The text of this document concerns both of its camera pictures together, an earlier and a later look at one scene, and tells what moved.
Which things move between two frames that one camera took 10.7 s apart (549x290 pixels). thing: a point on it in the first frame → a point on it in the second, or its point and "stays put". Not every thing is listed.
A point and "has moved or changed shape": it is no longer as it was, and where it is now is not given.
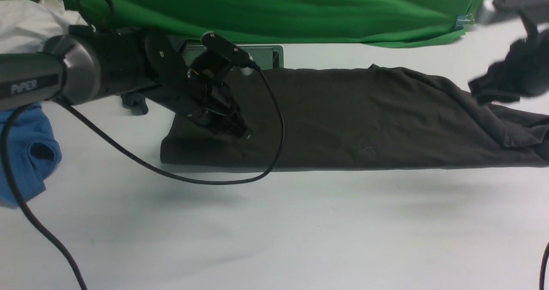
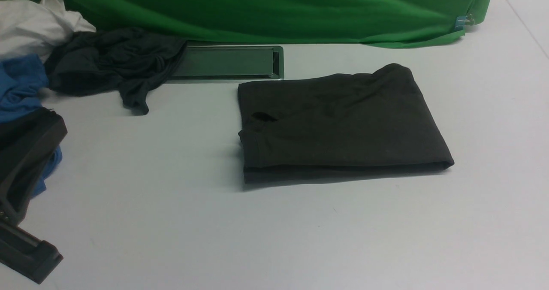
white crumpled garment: (25, 25) stays put
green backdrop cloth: (390, 13) stays put
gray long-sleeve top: (365, 116) has moved or changed shape
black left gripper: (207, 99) → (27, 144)
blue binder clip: (462, 20) stays put
